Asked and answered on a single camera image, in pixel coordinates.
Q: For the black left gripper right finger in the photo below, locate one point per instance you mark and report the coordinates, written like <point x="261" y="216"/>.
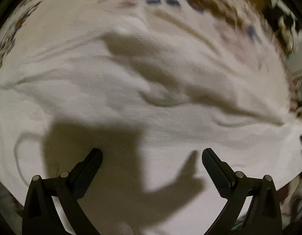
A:
<point x="263" y="215"/>

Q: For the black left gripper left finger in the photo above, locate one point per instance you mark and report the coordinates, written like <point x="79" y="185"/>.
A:
<point x="39" y="213"/>

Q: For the white pants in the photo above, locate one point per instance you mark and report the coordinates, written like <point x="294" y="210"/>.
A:
<point x="152" y="101"/>

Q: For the floral patterned bedsheet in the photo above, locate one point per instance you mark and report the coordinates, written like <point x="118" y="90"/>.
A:
<point x="80" y="12"/>

